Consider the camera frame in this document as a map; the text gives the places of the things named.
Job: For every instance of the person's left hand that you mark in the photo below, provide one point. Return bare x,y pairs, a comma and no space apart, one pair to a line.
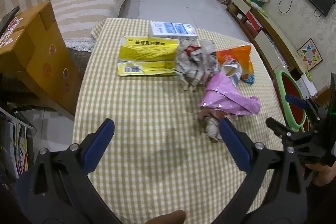
168,217

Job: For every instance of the pink plastic bag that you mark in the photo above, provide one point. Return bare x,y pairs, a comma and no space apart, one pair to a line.
223,94

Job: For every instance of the pink sticker sheet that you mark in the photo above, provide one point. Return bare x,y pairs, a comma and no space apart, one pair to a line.
10,31

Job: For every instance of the silver blue snack wrapper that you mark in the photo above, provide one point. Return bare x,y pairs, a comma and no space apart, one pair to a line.
232,69

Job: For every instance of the wooden side table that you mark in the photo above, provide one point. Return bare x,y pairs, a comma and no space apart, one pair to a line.
42,50

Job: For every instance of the large newspaper ball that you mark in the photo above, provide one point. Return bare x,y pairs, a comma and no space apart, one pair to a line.
195,66

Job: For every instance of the orange snack bag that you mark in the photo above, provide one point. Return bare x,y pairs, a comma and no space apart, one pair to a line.
236,55

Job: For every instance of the wooden television cabinet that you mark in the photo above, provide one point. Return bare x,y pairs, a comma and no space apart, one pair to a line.
270,35

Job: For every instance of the white blue milk box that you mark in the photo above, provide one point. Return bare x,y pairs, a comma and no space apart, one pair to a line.
170,28

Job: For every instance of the green rimmed red bin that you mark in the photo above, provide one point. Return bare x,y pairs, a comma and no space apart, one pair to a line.
294,96

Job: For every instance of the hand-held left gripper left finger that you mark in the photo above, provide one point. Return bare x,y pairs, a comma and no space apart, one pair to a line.
98,146

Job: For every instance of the small paper ball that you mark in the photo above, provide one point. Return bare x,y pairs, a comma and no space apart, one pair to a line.
212,127

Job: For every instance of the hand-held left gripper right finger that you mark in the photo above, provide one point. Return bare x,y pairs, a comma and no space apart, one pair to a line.
235,146

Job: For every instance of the flattened yellow medicine box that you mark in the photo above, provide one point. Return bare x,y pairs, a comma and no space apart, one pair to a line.
147,54

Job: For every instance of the colourful printed papers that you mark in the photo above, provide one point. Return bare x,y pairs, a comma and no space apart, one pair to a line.
15,145

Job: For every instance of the star checkers board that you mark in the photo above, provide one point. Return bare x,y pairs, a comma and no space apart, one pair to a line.
309,54

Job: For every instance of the person's right hand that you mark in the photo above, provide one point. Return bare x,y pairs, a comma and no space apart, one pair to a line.
324,175

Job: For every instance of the white cardboard box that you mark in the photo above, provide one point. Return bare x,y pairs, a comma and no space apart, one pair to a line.
308,86

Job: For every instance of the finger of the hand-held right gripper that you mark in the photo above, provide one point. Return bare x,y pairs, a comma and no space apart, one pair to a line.
298,102
278,127

